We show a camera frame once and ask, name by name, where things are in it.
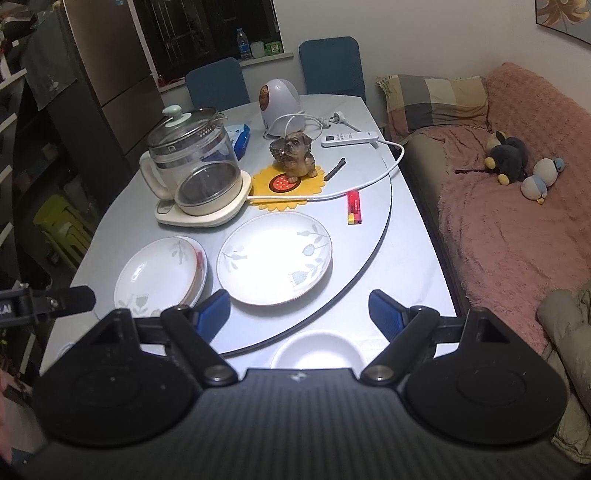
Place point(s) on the white bowl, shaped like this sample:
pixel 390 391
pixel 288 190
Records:
pixel 318 350

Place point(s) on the brown dog figurine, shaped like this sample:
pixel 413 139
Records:
pixel 295 157

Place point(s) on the blue box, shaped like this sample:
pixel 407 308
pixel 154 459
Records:
pixel 241 141

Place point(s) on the grey round turntable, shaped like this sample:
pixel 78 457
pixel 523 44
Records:
pixel 355 258

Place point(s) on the dark hanging cloth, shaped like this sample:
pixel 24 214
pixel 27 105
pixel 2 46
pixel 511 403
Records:
pixel 51 60

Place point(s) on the pink blanket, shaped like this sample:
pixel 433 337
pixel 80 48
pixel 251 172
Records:
pixel 498 240

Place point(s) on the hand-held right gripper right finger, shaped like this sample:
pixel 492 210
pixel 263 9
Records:
pixel 385 314

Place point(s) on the green container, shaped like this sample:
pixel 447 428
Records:
pixel 273 48

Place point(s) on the white and blue plush toy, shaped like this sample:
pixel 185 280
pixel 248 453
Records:
pixel 540 182

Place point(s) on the small floral plate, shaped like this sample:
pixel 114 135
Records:
pixel 154 274

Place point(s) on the glass electric kettle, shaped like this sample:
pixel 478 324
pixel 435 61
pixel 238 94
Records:
pixel 196 157

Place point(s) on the dark small stick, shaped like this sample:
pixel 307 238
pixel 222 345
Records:
pixel 334 169

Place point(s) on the white remote control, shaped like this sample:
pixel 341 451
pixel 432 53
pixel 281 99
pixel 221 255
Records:
pixel 348 139

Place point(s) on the checked pillow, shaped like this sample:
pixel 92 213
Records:
pixel 429 104

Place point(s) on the bronze refrigerator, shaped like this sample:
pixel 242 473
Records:
pixel 115 69

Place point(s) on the blue chair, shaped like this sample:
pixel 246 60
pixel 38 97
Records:
pixel 330 67
pixel 217 85

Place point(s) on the stack of green stools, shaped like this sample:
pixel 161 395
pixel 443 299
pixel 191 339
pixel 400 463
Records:
pixel 62 226

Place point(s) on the red and yellow lighter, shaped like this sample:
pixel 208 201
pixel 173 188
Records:
pixel 353 207

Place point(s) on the dark plush toy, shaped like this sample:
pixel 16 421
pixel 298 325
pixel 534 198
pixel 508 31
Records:
pixel 508 159

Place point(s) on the clear plastic bottle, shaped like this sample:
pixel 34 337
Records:
pixel 243 46

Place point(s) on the dark window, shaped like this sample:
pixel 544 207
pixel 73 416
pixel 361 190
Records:
pixel 203 32

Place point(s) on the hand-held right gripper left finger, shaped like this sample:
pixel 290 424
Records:
pixel 215 308

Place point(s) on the white container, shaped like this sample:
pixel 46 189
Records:
pixel 257 49

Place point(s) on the grey green jacket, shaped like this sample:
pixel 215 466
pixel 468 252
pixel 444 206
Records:
pixel 570 341

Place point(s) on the storage shelf rack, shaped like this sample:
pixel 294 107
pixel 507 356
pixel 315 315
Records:
pixel 9 115

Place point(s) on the yellow sunflower mat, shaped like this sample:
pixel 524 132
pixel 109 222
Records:
pixel 268 194

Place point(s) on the white round appliance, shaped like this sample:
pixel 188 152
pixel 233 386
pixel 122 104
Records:
pixel 279 104

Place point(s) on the cream kettle base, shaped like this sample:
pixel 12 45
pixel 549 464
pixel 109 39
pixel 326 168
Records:
pixel 203 219

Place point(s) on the framed wall picture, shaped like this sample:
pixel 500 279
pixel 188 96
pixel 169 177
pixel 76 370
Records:
pixel 565 16

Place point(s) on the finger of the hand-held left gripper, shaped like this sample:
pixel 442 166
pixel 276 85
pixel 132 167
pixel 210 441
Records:
pixel 62 300

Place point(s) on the large floral plate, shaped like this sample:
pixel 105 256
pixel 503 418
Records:
pixel 272 263

